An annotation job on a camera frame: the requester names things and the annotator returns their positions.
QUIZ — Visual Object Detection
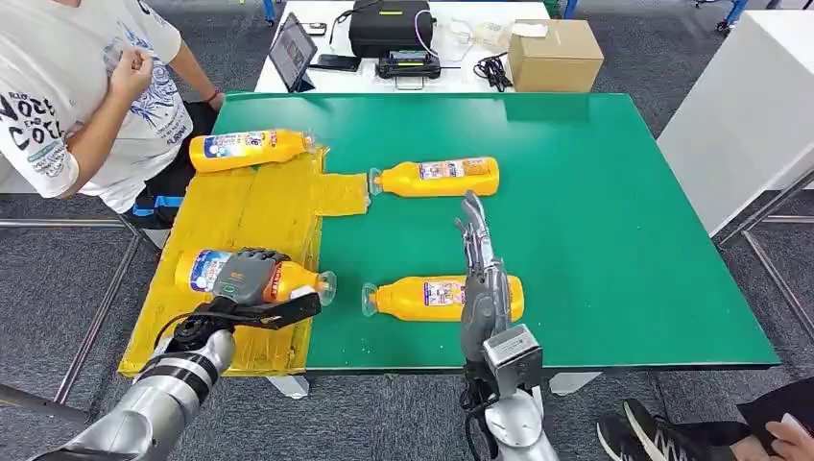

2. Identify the dark-trousered person's hand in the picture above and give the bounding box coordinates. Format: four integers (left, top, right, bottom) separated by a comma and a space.
766, 413, 814, 461

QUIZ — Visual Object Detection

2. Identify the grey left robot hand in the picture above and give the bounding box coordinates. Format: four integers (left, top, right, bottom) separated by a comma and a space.
211, 248, 292, 308

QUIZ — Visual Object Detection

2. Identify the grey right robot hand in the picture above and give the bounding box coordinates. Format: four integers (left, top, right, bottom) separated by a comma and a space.
454, 190, 514, 365

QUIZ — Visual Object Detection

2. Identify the person's right hand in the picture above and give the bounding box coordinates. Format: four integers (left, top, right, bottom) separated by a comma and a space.
108, 45, 156, 103

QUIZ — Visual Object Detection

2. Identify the orange drink bottle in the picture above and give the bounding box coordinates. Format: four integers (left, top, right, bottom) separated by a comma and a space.
361, 275, 526, 324
188, 129, 318, 174
368, 156, 501, 199
174, 249, 338, 308

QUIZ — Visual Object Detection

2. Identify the person in dark trousers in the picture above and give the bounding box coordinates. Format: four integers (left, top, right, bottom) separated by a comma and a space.
596, 376, 814, 461

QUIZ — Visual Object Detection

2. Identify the yellow plastic sheet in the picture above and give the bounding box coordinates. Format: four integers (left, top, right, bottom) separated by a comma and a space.
118, 142, 372, 377

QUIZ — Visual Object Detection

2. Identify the seated person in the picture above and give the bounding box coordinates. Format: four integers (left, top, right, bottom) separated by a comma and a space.
0, 0, 225, 231

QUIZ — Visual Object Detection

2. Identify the white table foot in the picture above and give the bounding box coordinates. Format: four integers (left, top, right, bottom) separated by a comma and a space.
549, 372, 600, 396
267, 375, 311, 400

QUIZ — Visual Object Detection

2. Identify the black sneaker white sole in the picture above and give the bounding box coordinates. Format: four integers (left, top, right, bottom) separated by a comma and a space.
625, 399, 739, 461
596, 413, 666, 461

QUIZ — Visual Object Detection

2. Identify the green table mat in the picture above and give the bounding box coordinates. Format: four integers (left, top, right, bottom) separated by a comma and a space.
212, 91, 782, 374

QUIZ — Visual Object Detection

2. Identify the black tablet on stand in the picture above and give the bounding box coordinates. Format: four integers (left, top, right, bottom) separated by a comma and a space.
268, 12, 320, 93

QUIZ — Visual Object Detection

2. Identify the black phone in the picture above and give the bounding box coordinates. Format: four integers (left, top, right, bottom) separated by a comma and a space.
309, 54, 363, 72

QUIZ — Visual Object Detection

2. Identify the white table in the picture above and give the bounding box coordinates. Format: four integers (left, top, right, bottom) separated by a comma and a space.
253, 0, 551, 95

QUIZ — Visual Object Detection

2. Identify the black radio controller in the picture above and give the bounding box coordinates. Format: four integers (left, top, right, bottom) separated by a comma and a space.
374, 50, 443, 90

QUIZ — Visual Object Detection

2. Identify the brown cardboard box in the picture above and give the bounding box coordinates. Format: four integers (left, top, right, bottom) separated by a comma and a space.
506, 18, 606, 94

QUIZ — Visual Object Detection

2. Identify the black carrying case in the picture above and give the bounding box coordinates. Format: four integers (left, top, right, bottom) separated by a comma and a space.
347, 0, 436, 60

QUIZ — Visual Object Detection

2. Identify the clear plastic bag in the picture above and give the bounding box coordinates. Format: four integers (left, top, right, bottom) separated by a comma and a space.
444, 15, 479, 59

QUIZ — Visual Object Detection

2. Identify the pale grey side table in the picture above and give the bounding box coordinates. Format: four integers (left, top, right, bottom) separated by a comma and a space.
656, 9, 814, 345

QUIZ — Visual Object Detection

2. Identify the blue chair base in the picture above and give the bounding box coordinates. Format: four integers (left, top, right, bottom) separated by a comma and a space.
696, 0, 753, 33

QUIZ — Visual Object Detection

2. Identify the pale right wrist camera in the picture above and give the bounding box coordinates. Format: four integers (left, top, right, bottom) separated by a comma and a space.
481, 324, 545, 399

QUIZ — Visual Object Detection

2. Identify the metal frame table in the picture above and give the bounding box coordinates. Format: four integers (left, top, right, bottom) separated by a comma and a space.
0, 152, 160, 425

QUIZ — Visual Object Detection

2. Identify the black cable bundle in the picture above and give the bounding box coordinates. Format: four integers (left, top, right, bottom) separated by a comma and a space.
473, 52, 515, 92

